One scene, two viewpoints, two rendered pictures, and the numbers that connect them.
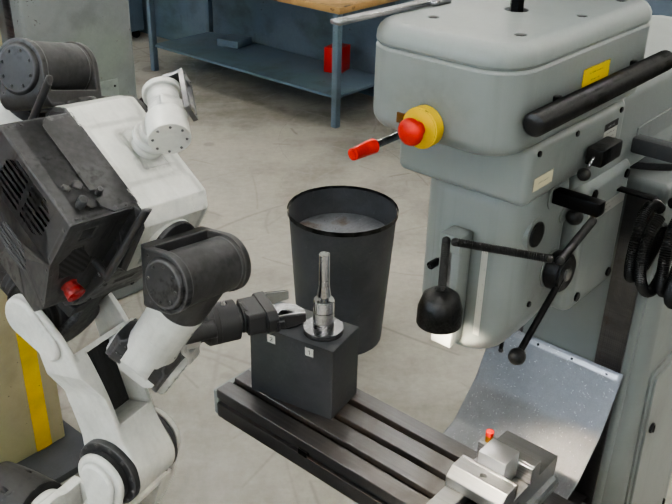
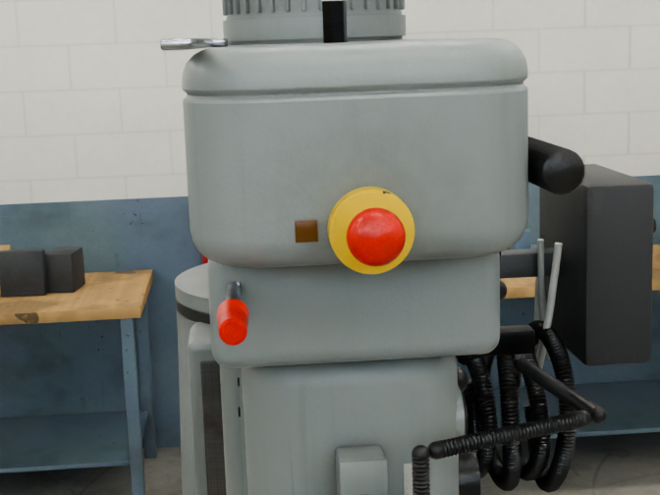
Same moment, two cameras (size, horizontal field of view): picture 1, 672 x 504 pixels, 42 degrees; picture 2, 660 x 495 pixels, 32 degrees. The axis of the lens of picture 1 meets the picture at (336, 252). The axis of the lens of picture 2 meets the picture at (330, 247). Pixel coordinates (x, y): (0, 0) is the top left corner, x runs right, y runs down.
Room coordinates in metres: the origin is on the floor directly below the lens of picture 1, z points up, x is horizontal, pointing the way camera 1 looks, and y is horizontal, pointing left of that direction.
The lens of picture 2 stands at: (0.63, 0.46, 1.89)
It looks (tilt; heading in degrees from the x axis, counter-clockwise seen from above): 10 degrees down; 315
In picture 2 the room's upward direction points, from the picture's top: 2 degrees counter-clockwise
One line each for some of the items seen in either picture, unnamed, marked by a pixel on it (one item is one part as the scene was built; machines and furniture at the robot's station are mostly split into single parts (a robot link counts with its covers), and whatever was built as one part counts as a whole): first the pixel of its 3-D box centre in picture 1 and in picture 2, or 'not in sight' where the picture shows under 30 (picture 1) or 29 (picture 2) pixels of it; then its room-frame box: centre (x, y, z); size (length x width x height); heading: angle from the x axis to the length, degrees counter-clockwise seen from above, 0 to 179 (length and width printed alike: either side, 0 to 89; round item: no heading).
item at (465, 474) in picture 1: (481, 484); not in sight; (1.25, -0.29, 1.02); 0.12 x 0.06 x 0.04; 50
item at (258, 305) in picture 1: (243, 316); not in sight; (1.57, 0.19, 1.18); 0.13 x 0.12 x 0.10; 24
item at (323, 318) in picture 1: (323, 314); not in sight; (1.63, 0.02, 1.16); 0.05 x 0.05 x 0.06
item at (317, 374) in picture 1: (304, 356); not in sight; (1.65, 0.07, 1.03); 0.22 x 0.12 x 0.20; 61
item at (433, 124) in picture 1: (422, 126); (370, 230); (1.17, -0.12, 1.76); 0.06 x 0.02 x 0.06; 50
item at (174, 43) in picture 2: (391, 9); (192, 42); (1.30, -0.07, 1.89); 0.24 x 0.04 x 0.01; 137
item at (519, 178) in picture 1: (514, 132); (340, 265); (1.38, -0.29, 1.68); 0.34 x 0.24 x 0.10; 140
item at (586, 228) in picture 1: (577, 239); (556, 387); (1.18, -0.37, 1.58); 0.17 x 0.01 x 0.01; 149
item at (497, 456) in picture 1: (497, 463); not in sight; (1.30, -0.32, 1.03); 0.06 x 0.05 x 0.06; 50
